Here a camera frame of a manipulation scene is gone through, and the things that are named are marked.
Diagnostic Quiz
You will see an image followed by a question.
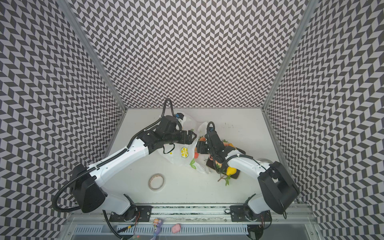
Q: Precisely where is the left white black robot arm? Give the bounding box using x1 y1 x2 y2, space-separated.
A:
69 113 197 215

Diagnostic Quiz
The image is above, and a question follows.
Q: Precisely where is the white lemon print plastic bag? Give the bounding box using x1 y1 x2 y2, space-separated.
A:
157 112 210 174

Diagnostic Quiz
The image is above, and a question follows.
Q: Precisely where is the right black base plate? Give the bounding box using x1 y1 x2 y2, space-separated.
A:
230 205 272 222

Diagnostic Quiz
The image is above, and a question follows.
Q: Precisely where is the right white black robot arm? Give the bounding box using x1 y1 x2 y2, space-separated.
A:
197 128 300 221

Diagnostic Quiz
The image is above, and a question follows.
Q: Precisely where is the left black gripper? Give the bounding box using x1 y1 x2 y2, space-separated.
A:
164 129 198 145

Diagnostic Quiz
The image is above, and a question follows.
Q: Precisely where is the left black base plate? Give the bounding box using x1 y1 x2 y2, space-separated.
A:
109 205 153 223

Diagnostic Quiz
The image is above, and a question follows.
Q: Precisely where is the roll of clear tape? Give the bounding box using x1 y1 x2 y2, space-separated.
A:
148 174 166 192

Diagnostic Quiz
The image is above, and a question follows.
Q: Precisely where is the purple toy figure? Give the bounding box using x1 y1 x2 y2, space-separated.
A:
151 219 163 240

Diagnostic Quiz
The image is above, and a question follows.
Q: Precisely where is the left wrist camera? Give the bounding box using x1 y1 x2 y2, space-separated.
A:
175 113 184 120

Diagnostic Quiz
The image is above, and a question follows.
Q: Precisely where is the left black corrugated cable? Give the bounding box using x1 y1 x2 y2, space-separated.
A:
52 98 183 240

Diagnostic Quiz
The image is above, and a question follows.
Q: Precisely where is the yellow fake lemon with leaves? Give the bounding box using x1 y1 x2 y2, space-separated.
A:
218 167 238 186

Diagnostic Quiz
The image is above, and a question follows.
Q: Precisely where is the pink toy blob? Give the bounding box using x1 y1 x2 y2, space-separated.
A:
171 224 181 234

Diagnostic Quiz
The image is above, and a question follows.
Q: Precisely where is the right black corrugated cable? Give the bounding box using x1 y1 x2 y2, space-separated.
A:
205 121 265 169

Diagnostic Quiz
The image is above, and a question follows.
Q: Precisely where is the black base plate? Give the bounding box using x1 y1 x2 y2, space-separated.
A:
230 205 272 222
109 205 153 223

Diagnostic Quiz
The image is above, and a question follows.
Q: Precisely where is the aluminium front rail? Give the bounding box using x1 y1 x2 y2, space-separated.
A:
67 203 317 225

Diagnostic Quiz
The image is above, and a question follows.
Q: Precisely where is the black corrugated cable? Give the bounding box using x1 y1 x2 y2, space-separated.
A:
52 98 183 240
205 121 265 169

